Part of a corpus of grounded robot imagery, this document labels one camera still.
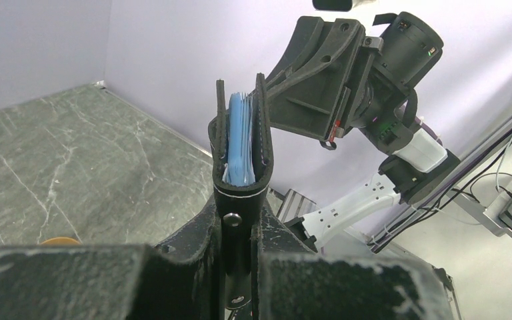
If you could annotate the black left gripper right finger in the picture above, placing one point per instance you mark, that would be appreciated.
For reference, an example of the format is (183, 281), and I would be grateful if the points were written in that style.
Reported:
(291, 282)

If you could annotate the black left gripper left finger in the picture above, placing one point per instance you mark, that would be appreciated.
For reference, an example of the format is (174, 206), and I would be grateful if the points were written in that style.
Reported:
(179, 278)

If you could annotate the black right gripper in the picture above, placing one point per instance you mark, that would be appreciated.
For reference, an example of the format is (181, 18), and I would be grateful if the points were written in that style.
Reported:
(330, 76)

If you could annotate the black leather card holder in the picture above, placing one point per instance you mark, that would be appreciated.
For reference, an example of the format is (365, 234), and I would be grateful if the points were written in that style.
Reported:
(241, 148)

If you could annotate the yellow oval tray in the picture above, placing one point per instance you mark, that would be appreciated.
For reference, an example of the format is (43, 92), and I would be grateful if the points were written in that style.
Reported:
(61, 241)

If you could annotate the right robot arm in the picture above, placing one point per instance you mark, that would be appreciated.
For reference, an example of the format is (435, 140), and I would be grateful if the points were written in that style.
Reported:
(406, 176)

